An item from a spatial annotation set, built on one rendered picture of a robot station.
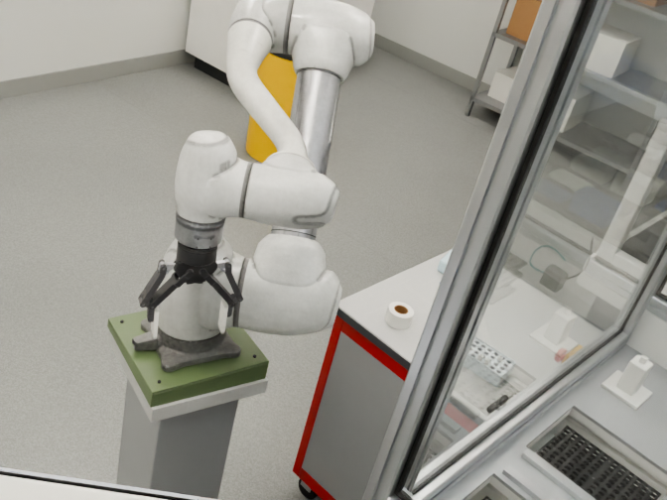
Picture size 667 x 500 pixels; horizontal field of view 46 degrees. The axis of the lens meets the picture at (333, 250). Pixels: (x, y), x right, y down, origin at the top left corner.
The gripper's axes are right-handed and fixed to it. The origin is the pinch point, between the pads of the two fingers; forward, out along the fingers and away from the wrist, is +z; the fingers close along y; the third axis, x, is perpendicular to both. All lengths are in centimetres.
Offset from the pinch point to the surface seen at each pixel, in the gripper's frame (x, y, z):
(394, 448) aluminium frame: -54, 17, -16
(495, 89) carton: 330, 292, 57
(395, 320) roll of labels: 21, 61, 18
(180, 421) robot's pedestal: 6.8, 2.3, 31.3
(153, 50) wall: 373, 60, 59
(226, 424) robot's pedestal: 9.8, 14.6, 36.8
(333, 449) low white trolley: 25, 54, 67
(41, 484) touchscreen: -54, -31, -19
